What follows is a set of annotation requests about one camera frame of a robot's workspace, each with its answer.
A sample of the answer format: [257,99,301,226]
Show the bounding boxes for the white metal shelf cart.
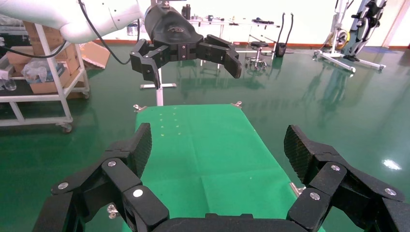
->
[0,24,91,133]

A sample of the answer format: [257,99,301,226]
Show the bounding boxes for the black equipment case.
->
[0,25,31,49]

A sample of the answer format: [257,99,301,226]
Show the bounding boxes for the clear plastic bag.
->
[20,58,60,85]

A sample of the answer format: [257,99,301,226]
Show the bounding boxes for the yellow cable reel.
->
[330,29,351,50]

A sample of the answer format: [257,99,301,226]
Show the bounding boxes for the flat black device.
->
[252,17,275,26]

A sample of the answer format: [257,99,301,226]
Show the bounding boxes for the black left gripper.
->
[129,4,243,90]

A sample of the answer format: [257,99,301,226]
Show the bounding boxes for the white T-shaped floor stand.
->
[140,68,177,107]

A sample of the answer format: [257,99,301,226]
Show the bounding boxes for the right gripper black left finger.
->
[32,122,170,232]

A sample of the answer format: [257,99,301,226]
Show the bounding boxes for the white wheeled support frame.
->
[313,0,387,73]

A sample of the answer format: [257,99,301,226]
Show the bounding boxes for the long white work table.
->
[189,17,281,70]

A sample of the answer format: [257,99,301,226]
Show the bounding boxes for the black device with hoop tubes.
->
[275,12,294,59]

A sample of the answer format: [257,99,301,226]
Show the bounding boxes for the brown cardboard box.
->
[24,21,66,57]
[6,46,36,76]
[29,65,72,94]
[56,43,81,75]

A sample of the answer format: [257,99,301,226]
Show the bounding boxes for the clear glass bottle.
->
[0,69,17,92]

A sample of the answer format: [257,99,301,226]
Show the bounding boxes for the grey black hanging robot legs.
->
[342,0,388,61]

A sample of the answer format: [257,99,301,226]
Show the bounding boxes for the black round stool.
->
[245,41,270,72]

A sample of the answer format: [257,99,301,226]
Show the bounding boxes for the green cloth table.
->
[121,104,326,232]

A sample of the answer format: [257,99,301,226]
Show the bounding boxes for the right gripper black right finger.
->
[283,125,410,232]

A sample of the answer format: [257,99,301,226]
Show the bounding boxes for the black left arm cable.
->
[77,0,142,66]
[0,40,68,60]

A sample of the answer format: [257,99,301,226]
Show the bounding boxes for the flattened brown cardboard sheet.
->
[78,41,111,70]

